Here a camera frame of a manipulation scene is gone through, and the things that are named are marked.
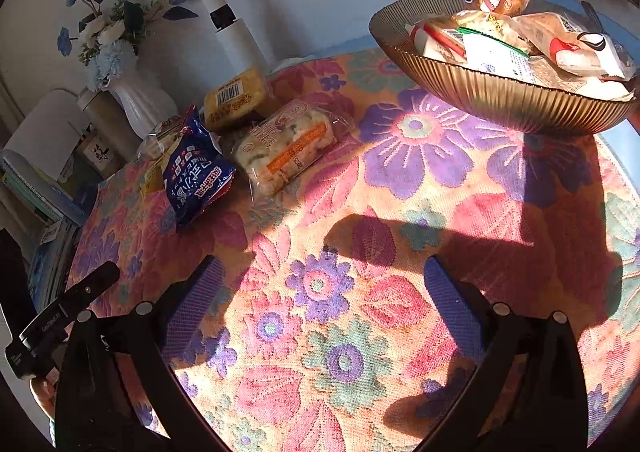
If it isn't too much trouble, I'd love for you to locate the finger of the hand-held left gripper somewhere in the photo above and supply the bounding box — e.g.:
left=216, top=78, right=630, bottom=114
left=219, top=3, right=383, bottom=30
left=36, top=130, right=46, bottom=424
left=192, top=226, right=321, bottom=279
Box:
left=57, top=261, right=121, bottom=317

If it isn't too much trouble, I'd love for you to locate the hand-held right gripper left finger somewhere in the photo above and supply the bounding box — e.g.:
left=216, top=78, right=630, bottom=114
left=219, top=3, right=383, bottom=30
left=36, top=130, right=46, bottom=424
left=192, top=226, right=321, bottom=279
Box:
left=54, top=254, right=226, bottom=452

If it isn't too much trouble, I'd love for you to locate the toast packet black oval label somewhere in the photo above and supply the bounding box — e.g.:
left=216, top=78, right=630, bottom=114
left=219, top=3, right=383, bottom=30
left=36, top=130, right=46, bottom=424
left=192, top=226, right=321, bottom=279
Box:
left=515, top=12, right=637, bottom=81

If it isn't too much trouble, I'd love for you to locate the small clear cookie packet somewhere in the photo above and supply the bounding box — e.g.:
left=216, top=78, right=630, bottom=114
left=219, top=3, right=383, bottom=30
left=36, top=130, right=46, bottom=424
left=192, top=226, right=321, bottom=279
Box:
left=144, top=116, right=190, bottom=160

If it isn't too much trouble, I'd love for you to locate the plain white snack packet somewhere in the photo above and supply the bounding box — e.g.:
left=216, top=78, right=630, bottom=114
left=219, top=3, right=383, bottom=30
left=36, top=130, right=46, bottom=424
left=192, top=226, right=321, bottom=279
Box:
left=462, top=32, right=633, bottom=100

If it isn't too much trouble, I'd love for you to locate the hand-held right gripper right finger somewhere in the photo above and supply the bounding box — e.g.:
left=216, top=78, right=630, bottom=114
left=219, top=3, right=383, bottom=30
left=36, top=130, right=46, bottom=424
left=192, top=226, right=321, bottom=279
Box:
left=415, top=254, right=587, bottom=452

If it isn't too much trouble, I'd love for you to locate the small brown snack packet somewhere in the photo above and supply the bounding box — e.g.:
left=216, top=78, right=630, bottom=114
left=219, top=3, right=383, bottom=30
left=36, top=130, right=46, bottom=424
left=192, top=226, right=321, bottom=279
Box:
left=139, top=152, right=168, bottom=195

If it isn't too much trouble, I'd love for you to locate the white ribbed vase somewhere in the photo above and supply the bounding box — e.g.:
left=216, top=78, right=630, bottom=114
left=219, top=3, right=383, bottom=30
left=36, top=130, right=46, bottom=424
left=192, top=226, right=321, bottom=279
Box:
left=107, top=64, right=180, bottom=140

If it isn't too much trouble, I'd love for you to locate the clear bread packet orange label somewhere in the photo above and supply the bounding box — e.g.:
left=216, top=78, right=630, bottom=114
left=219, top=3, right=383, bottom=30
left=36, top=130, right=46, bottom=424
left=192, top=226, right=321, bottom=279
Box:
left=234, top=99, right=352, bottom=197

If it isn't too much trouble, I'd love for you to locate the clear cracker packet green label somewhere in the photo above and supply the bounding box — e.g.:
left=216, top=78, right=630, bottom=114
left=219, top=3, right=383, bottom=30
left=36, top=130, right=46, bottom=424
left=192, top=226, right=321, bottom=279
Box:
left=452, top=10, right=535, bottom=56

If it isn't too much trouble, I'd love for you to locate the blue snack packet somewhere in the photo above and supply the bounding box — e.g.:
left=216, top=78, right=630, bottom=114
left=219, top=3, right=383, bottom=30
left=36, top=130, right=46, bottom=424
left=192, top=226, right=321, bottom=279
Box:
left=165, top=104, right=237, bottom=227

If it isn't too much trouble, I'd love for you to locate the light blue plastic panel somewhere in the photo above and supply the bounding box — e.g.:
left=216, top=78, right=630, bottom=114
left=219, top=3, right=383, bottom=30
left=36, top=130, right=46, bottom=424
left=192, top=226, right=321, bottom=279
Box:
left=545, top=0, right=608, bottom=32

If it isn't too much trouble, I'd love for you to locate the blue artificial flower bouquet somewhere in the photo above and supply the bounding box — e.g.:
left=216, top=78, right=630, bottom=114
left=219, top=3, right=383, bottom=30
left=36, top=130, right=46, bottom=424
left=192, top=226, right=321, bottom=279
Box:
left=52, top=0, right=201, bottom=92

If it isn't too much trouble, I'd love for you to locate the amber ribbed glass bowl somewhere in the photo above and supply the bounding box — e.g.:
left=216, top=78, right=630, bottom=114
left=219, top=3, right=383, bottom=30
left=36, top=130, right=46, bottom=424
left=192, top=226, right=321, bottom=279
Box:
left=369, top=0, right=640, bottom=137

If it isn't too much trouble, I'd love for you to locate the floral tablecloth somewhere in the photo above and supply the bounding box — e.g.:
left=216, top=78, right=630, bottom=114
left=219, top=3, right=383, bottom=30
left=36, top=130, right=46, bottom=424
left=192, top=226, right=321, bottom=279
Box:
left=65, top=49, right=640, bottom=452

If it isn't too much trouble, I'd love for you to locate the person's left hand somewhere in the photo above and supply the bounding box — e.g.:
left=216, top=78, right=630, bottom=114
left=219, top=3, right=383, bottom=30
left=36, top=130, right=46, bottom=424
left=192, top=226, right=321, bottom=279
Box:
left=29, top=374, right=57, bottom=433

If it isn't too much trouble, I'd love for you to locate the stack of flat books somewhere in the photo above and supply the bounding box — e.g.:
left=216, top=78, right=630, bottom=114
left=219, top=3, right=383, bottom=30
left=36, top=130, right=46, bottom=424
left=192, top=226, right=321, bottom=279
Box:
left=27, top=227, right=81, bottom=313

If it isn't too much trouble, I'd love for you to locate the yellow cake packet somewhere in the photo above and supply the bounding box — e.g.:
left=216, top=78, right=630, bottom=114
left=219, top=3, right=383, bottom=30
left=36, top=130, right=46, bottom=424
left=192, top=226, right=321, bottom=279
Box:
left=202, top=66, right=272, bottom=133

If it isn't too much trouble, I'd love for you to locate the white bread packet red stripe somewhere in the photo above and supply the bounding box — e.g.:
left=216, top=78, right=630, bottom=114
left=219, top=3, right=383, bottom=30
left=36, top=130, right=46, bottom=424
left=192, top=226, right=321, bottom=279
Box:
left=409, top=18, right=471, bottom=63

